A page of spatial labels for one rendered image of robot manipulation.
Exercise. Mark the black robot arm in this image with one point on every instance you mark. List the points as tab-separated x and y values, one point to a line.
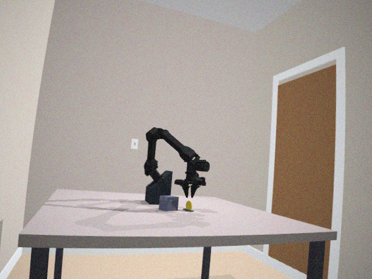
185	152

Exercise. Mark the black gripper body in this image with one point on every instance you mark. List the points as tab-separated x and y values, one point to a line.
186	182

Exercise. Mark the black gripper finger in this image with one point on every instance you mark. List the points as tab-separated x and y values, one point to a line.
185	188
193	190

